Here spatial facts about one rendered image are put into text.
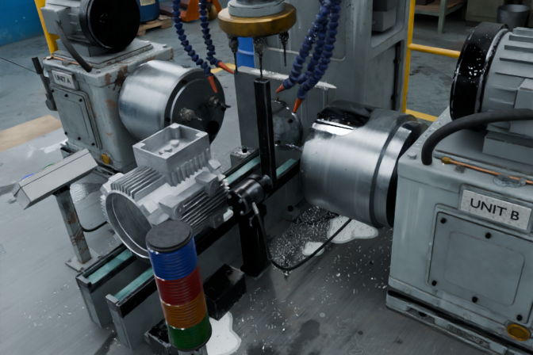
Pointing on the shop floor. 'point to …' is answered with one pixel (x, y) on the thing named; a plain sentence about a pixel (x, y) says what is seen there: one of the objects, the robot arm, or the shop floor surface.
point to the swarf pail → (512, 15)
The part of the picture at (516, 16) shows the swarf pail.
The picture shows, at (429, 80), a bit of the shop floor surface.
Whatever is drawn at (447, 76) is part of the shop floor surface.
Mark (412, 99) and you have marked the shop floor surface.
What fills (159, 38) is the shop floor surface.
